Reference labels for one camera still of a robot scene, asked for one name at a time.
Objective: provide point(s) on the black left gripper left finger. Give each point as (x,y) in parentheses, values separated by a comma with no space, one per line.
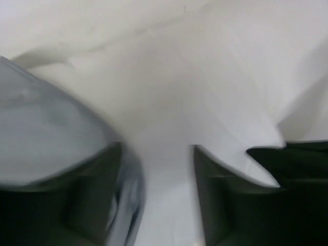
(69,208)

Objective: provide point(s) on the grey pillowcase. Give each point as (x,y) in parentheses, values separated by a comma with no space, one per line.
(45,131)

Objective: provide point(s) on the white pillow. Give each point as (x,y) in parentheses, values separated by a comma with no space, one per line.
(225,74)

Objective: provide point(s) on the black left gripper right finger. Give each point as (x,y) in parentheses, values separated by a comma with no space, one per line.
(235,210)

